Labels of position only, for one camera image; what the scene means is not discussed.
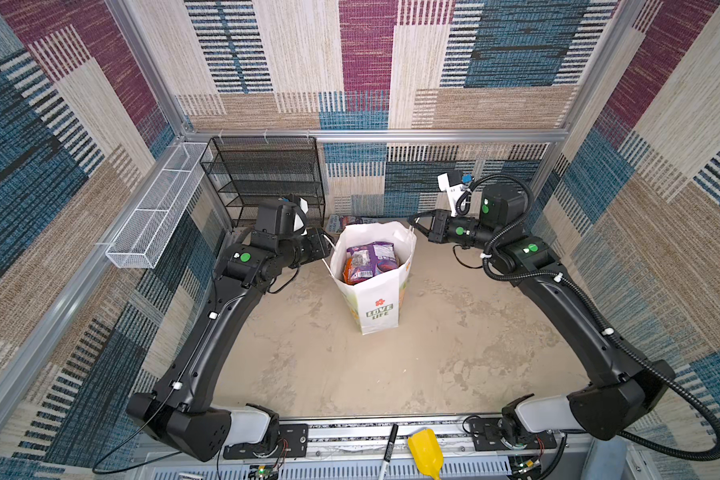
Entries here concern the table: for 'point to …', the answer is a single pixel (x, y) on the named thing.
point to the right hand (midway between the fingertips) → (408, 223)
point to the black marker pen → (385, 465)
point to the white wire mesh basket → (139, 240)
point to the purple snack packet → (371, 260)
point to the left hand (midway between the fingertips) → (331, 235)
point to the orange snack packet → (347, 271)
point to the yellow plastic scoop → (427, 453)
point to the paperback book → (336, 223)
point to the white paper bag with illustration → (375, 302)
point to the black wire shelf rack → (252, 170)
